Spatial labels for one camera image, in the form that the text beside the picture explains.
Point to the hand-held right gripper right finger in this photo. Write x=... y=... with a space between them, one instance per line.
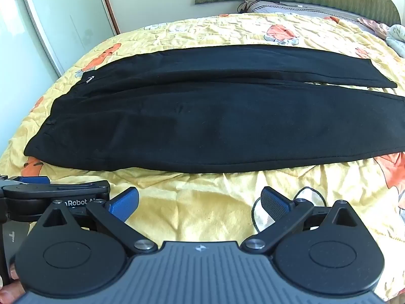
x=274 y=201

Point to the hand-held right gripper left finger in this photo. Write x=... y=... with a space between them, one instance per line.
x=122 y=203

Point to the grey patterned pillow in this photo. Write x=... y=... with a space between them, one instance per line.
x=269 y=7

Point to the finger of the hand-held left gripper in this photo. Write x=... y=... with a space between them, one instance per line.
x=63 y=190

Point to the person's left hand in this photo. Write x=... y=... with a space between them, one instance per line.
x=11 y=274

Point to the yellow printed blanket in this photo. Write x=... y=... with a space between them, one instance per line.
x=202 y=196

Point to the black pants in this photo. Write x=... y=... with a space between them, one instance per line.
x=205 y=123

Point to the light floral pillow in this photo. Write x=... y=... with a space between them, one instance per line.
x=396 y=39

